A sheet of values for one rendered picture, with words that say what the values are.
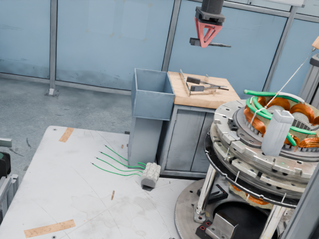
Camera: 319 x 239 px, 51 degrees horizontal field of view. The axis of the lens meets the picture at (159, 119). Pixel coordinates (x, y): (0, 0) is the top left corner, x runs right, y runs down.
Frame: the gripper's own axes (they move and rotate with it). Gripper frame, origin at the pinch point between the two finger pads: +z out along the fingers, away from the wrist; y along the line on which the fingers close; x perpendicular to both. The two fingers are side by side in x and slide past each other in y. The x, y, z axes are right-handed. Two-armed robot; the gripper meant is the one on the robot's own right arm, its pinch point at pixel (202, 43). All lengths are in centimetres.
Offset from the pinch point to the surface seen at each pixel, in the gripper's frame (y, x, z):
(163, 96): 12.0, -10.8, 13.1
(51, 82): -195, -74, 110
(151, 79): -4.3, -12.3, 15.3
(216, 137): 32.0, -0.8, 12.3
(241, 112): 26.6, 5.7, 7.9
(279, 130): 43.0, 6.3, 2.6
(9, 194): 7, -54, 57
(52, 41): -195, -74, 71
